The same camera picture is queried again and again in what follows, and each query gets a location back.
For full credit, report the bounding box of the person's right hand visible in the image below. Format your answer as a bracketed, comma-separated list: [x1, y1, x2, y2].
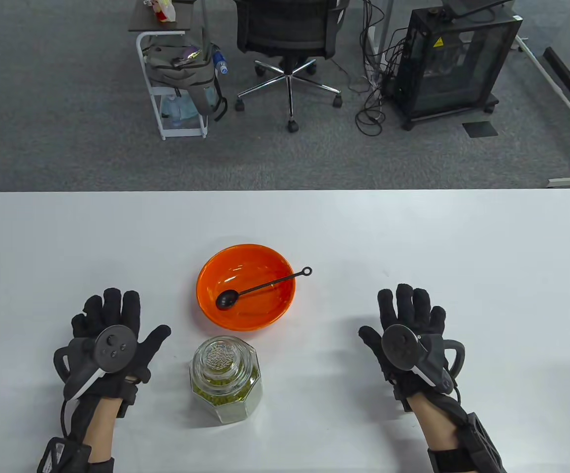
[359, 283, 455, 409]

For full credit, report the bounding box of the person's left hand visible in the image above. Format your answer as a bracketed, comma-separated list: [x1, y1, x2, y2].
[70, 288, 172, 402]

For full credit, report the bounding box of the black measuring scoop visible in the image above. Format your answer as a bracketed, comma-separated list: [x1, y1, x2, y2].
[216, 267, 313, 311]

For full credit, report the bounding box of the clear glass jar lid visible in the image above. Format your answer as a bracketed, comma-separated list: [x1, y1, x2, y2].
[194, 338, 256, 382]

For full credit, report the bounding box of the orange plastic bowl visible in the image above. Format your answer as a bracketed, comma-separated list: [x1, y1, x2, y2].
[196, 244, 297, 331]

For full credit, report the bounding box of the large green mung beans heap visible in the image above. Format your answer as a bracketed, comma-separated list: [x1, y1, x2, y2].
[192, 374, 261, 422]

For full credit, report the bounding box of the clear glass jar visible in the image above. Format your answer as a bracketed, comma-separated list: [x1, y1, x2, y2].
[189, 336, 264, 424]

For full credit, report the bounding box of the person's left forearm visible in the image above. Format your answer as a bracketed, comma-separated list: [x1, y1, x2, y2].
[75, 394, 123, 466]

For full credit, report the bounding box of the person's right forearm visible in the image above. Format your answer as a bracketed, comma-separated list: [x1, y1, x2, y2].
[408, 392, 468, 473]

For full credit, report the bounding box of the dark grey left hand controller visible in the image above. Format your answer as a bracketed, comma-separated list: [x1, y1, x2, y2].
[54, 325, 137, 402]

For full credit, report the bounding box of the dark grey hand controller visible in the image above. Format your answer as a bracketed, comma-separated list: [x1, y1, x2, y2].
[381, 324, 467, 395]
[54, 325, 137, 402]

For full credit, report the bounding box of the dark grey right hand controller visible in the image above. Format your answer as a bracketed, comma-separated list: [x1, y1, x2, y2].
[381, 324, 467, 395]

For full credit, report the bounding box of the black floor plate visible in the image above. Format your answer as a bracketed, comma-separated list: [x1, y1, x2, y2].
[462, 121, 499, 138]

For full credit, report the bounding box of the pale blue plastic bag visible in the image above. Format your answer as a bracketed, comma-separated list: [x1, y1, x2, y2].
[159, 93, 201, 130]

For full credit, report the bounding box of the black glass-walled cabinet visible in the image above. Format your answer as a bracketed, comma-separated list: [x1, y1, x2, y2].
[392, 6, 524, 131]

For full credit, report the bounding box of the grey backpack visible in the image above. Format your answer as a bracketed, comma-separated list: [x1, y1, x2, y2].
[142, 30, 229, 123]

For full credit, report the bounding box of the shiny colourful packet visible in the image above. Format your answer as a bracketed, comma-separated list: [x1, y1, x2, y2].
[171, 45, 201, 67]

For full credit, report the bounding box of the white cart with dark top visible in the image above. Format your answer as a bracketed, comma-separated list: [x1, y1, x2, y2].
[128, 0, 211, 141]

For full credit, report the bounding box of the red and yellow snack bag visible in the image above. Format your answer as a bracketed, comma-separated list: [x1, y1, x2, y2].
[143, 0, 177, 23]

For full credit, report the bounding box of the black office chair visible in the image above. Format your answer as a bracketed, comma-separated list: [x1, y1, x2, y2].
[233, 0, 352, 134]

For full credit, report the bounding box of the black right wrist strap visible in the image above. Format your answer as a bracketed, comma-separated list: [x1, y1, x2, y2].
[428, 411, 507, 473]

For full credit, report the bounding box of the black wrist strap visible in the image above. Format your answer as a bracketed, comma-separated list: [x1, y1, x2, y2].
[37, 436, 115, 473]
[428, 411, 507, 473]

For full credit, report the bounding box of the black left wrist strap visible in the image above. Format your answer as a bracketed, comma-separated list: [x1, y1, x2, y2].
[37, 436, 115, 473]

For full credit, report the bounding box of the black cable bundle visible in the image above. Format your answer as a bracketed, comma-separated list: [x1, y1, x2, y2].
[346, 0, 413, 137]

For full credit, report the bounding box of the white post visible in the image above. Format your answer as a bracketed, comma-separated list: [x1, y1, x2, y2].
[364, 0, 395, 57]

